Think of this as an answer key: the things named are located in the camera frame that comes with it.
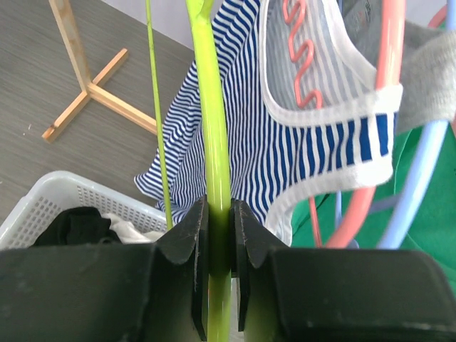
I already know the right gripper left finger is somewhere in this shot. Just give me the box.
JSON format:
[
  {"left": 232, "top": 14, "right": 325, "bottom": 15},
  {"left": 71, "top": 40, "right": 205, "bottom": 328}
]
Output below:
[{"left": 1, "top": 198, "right": 209, "bottom": 341}]

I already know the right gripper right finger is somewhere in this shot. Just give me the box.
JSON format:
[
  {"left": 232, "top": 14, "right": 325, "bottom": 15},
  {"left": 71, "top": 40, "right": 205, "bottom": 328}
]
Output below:
[{"left": 229, "top": 200, "right": 455, "bottom": 341}]

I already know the black tank top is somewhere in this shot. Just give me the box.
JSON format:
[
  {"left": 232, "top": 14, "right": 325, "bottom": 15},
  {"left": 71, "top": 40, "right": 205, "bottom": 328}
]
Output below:
[{"left": 33, "top": 207, "right": 120, "bottom": 247}]

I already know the lime green hanger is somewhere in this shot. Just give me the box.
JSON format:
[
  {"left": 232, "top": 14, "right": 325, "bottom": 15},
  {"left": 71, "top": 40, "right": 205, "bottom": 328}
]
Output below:
[{"left": 142, "top": 1, "right": 231, "bottom": 341}]

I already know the blue white striped tank top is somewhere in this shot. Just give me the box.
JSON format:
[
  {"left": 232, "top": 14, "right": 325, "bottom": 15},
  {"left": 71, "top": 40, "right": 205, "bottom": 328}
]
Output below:
[{"left": 134, "top": 0, "right": 404, "bottom": 247}]

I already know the pink hanger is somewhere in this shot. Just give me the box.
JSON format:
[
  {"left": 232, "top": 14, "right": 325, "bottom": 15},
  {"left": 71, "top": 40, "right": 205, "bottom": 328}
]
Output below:
[{"left": 283, "top": 0, "right": 448, "bottom": 249}]

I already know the blue plastic hanger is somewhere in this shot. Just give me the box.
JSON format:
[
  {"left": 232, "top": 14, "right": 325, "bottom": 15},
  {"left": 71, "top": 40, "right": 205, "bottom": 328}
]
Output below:
[{"left": 334, "top": 0, "right": 448, "bottom": 250}]

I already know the green tank top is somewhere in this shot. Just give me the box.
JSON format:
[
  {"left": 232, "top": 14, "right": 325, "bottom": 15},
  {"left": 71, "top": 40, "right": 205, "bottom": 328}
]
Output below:
[{"left": 291, "top": 126, "right": 455, "bottom": 292}]

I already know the grey tank top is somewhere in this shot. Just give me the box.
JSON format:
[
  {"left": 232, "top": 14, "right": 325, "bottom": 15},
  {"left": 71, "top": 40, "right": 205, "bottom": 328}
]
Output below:
[{"left": 343, "top": 1, "right": 455, "bottom": 134}]

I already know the white plastic laundry basket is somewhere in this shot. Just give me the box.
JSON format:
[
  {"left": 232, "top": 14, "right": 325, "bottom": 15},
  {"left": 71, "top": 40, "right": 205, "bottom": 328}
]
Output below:
[{"left": 1, "top": 171, "right": 167, "bottom": 250}]

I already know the wooden clothes rack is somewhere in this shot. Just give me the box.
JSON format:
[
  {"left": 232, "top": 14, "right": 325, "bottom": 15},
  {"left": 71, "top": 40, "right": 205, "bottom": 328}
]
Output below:
[{"left": 42, "top": 1, "right": 157, "bottom": 143}]

